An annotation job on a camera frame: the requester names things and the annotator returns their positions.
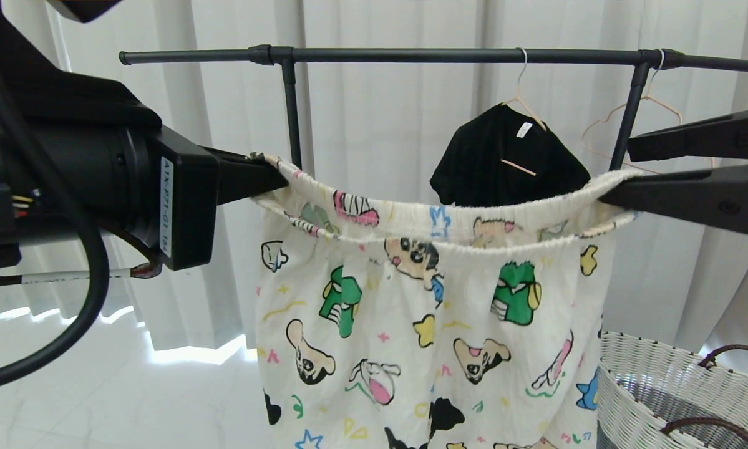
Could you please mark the pink clothes hanger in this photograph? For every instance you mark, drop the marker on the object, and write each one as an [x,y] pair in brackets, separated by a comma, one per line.
[665,105]
[518,166]

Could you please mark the black t-shirt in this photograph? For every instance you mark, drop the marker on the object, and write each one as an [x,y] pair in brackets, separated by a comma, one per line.
[486,156]

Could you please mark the white laundry basket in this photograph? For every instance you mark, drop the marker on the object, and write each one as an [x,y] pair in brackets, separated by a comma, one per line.
[636,386]

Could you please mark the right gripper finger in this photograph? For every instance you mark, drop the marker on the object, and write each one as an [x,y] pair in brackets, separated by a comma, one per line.
[704,196]
[710,134]

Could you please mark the white curtain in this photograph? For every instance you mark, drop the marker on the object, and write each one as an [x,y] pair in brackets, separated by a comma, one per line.
[380,125]

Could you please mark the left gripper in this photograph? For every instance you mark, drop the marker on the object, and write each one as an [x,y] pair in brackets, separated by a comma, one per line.
[186,199]

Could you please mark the cream printed garment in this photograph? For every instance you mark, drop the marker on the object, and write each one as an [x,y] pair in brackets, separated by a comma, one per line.
[411,349]

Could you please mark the black clothes rack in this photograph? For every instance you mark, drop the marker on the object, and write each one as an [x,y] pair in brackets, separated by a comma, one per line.
[411,55]

